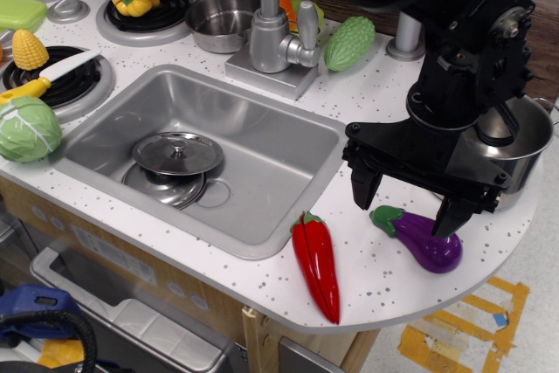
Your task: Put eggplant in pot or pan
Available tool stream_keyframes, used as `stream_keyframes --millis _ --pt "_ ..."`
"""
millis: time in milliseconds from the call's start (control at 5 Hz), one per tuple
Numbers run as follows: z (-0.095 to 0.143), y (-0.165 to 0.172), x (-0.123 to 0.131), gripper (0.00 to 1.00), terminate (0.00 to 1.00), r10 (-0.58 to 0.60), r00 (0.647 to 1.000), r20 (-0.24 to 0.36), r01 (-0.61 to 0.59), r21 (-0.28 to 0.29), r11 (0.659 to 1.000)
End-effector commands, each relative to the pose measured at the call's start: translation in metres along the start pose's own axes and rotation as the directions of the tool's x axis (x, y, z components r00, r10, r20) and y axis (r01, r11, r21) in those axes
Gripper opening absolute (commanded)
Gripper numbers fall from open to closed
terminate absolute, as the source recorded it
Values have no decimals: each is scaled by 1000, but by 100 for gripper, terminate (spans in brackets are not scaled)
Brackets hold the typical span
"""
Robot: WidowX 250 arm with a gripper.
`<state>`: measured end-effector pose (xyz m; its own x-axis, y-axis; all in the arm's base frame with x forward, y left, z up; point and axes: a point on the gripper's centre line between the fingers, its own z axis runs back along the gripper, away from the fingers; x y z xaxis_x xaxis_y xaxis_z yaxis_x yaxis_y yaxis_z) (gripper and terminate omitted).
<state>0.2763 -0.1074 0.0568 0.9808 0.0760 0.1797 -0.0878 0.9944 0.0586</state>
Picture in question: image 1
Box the small steel pot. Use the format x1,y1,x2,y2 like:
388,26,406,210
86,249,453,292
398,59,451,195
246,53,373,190
185,0,260,54

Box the green toy cabbage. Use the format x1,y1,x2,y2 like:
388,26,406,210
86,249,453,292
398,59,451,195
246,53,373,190
1,96,63,163

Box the stove burner front left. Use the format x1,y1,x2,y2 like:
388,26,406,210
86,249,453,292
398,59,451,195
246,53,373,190
1,46,115,124

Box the orange toy carrot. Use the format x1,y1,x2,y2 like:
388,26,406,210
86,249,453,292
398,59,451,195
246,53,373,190
279,0,298,32

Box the steel lid with knob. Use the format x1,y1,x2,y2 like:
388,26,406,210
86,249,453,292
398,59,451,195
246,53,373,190
132,132,224,176

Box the yellow handled toy knife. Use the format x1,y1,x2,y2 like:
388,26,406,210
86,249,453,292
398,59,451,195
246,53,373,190
1,50,100,105

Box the blue tool with black cable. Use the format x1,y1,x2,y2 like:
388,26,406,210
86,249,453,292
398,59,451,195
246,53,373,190
1,285,97,372

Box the green toy bitter gourd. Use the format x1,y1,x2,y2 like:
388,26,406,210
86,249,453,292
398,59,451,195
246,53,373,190
324,16,376,72

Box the steel lid underneath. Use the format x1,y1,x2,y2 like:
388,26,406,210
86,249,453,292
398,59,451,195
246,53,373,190
122,164,206,210

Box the red toy chili pepper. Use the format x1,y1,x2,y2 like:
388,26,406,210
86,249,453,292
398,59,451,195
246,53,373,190
291,211,341,324

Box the grey stove knob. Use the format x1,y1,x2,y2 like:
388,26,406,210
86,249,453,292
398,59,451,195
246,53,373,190
47,0,90,24

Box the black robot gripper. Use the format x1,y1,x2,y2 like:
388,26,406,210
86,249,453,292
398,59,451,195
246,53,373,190
342,121,511,238

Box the grey toy faucet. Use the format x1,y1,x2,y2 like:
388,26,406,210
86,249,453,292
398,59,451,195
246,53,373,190
225,0,321,100

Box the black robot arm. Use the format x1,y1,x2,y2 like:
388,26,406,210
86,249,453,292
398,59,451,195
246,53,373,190
343,0,534,238

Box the purple toy eggplant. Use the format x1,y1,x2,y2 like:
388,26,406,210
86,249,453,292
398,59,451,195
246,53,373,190
369,205,463,273

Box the grey post with base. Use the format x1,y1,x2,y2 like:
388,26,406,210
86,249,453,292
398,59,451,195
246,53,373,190
386,12,425,62

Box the stove burner back middle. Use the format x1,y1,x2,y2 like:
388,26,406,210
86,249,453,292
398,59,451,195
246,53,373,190
96,0,196,47

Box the large steel pot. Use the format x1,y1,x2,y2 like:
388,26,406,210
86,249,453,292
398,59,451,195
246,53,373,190
463,96,558,211

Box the grey oven door handle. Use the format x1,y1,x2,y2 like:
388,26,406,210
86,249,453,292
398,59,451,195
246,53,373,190
30,247,249,372

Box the green plastic box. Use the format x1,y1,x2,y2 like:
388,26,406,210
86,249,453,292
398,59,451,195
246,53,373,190
0,0,47,32

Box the yellow toy corn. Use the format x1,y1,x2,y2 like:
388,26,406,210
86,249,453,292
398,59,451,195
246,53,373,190
12,29,50,71

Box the grey toy sink basin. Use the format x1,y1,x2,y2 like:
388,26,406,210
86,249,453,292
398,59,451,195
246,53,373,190
50,65,347,259

